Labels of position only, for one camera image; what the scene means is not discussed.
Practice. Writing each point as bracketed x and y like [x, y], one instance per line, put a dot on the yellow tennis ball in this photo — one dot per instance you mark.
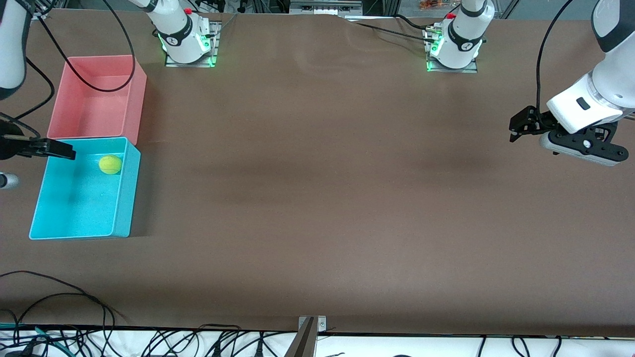
[110, 164]

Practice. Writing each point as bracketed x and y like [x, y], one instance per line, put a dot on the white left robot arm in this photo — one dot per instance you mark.
[464, 39]

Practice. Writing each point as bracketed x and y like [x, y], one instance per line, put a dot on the pink plastic bin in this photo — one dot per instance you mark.
[89, 109]

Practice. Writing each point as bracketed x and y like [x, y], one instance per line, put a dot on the blue plastic bin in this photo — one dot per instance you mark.
[74, 208]

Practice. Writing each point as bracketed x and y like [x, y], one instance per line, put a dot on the grey metal equipment box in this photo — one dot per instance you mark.
[322, 7]

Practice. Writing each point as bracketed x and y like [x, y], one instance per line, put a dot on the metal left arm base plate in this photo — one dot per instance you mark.
[471, 69]

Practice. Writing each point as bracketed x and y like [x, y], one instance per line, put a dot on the aluminium frame rail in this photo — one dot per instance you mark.
[42, 12]

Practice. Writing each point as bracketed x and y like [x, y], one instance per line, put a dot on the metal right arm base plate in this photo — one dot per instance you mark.
[216, 44]

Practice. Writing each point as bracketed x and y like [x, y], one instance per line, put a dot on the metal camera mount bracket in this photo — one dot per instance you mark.
[305, 342]

